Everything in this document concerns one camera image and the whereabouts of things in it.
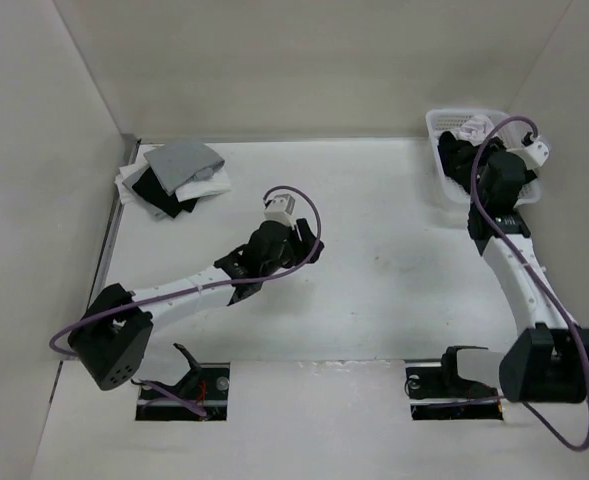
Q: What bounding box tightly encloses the black tank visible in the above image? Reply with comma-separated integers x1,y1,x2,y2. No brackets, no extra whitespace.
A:
438,131,479,194
134,167,198,219

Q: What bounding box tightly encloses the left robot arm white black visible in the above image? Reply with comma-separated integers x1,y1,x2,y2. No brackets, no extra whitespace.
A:
68,219,323,399

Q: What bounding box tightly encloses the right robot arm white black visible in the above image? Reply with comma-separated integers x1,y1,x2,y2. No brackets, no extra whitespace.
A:
437,151,587,404

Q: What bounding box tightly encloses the crumpled white tank top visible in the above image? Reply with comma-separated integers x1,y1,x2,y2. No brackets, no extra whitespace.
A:
452,114,495,146

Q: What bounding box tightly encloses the folded white tank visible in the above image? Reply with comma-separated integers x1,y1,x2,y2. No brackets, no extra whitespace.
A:
114,165,167,220
174,168,231,202

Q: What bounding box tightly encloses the folded grey tank top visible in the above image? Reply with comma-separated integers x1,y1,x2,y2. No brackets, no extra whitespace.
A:
144,139,225,194

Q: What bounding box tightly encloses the folded black tank top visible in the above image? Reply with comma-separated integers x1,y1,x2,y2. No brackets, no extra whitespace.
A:
134,167,198,219

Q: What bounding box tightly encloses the bottom folded white tank top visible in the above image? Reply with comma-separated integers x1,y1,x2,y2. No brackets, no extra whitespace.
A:
114,165,167,220

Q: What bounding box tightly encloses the white plastic basket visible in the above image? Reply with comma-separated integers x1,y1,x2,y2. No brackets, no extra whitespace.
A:
425,107,543,205

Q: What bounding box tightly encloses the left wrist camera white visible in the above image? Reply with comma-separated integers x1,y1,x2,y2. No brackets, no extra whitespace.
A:
264,194,296,228

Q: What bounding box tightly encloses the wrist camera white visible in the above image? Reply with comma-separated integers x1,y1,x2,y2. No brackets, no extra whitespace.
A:
508,132,550,170
264,194,296,228

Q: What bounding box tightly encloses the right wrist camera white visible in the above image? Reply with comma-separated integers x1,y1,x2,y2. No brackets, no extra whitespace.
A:
508,132,550,170

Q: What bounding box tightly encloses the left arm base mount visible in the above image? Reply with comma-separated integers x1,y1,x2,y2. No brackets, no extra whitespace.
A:
131,343,231,422

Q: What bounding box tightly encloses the metal table edge rail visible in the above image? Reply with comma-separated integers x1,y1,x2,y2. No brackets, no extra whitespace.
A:
87,133,140,305

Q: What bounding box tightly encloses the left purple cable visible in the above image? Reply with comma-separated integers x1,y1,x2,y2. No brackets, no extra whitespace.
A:
49,185,324,420

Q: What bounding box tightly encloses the purple cable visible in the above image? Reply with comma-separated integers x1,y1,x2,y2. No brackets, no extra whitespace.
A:
470,115,589,450
49,185,324,420

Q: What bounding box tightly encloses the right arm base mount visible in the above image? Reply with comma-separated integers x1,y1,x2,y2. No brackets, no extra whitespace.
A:
404,345,503,421

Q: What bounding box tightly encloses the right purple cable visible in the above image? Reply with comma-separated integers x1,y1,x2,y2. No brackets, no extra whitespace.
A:
470,115,589,450

